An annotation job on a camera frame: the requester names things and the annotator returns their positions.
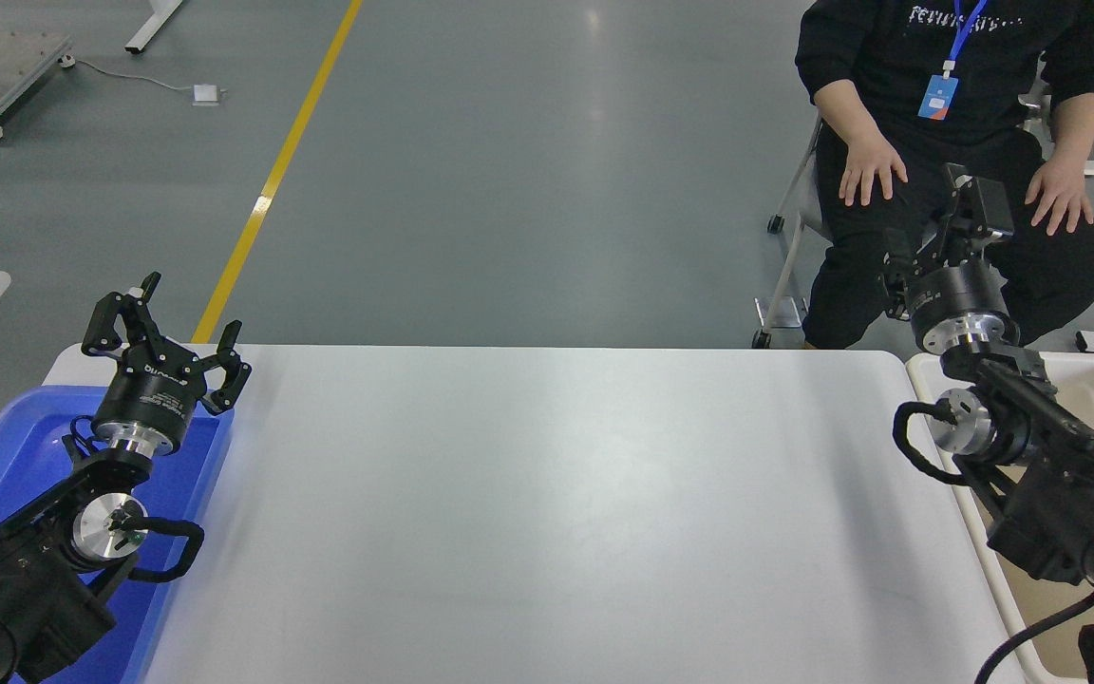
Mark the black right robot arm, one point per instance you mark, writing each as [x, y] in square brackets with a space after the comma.
[1069, 494]

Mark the white table leg foot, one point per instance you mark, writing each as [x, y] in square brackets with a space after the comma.
[153, 24]

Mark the person's left forearm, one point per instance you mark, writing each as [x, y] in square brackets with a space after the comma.
[1077, 128]

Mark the blue plastic tray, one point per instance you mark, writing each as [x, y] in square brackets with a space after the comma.
[15, 446]

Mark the grey wheeled metal platform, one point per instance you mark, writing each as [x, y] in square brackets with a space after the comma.
[6, 66]

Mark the person's left hand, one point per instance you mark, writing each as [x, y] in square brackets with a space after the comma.
[1060, 195]

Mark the grey office chair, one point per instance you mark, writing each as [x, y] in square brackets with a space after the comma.
[805, 204]

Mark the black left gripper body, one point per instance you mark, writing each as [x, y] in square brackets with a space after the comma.
[153, 394]

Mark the white power adapter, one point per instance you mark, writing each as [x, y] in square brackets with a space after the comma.
[207, 93]

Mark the person's right hand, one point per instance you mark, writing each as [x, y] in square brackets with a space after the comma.
[872, 173]

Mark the person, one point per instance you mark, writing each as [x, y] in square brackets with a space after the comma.
[889, 57]

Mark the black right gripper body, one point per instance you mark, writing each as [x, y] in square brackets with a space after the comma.
[960, 294]

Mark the person's right forearm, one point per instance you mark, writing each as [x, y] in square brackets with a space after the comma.
[846, 114]

